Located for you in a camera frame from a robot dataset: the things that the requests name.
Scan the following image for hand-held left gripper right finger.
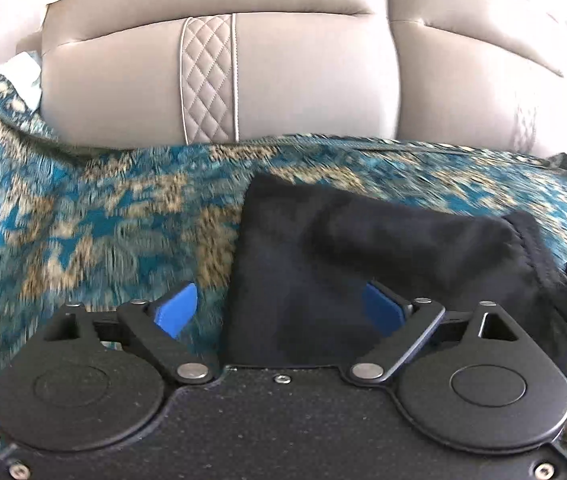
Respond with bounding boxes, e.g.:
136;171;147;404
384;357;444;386
345;280;520;387

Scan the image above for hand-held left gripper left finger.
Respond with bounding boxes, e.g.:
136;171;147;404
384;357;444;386
40;282;218;387

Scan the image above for black pants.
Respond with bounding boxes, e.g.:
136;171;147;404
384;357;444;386
223;172;567;383

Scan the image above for blue gold patterned blanket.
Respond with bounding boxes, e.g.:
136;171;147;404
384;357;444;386
0;70;567;471

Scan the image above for beige leather sofa backrest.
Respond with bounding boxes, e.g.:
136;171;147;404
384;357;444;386
0;0;567;170

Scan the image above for white cloth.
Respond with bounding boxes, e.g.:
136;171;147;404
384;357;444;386
6;50;45;112

